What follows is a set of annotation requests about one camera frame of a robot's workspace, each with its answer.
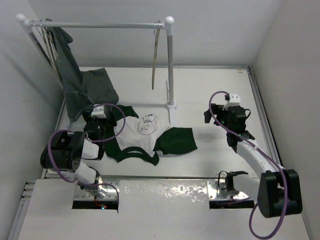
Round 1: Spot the grey t-shirt on hanger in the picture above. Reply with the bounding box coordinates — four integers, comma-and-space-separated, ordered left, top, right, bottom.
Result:
46, 27, 119, 122

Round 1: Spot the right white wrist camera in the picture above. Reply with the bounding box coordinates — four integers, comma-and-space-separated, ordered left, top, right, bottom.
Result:
223, 93, 241, 110

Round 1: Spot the white foam front panel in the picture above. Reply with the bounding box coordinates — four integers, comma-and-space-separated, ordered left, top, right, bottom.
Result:
18, 178, 311, 240

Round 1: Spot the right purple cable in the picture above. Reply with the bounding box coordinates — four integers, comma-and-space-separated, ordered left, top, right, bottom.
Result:
208, 90, 288, 238

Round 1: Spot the wooden clothes hanger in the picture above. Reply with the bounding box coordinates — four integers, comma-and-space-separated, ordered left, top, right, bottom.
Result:
151, 28, 160, 90

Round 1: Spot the white and silver clothes rack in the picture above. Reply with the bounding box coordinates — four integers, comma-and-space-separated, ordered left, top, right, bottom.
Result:
15, 13, 177, 109

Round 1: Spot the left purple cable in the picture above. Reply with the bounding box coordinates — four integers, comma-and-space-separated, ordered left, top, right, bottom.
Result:
50, 103, 126, 208

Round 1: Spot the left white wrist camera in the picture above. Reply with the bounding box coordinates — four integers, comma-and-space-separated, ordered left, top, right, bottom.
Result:
90, 105, 106, 119

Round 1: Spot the spare wire hanger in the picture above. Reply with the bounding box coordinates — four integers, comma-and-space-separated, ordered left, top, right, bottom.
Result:
31, 19, 45, 43

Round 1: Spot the purple cable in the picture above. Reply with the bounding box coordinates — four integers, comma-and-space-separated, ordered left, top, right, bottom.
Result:
208, 90, 288, 238
50, 103, 126, 208

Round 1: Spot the wooden hanger under grey shirt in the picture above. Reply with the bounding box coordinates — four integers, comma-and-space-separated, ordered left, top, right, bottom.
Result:
43, 27, 62, 84

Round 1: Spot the green and white t-shirt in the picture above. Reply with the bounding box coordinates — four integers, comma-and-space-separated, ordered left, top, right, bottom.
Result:
103, 105, 198, 166

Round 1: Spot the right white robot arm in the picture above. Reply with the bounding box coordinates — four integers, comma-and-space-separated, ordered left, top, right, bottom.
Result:
204, 103, 303, 218

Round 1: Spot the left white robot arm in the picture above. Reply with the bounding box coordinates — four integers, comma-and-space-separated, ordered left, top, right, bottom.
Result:
40, 117, 105, 192

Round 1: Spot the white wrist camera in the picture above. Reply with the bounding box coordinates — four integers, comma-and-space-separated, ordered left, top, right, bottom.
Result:
90, 105, 106, 119
223, 93, 241, 110

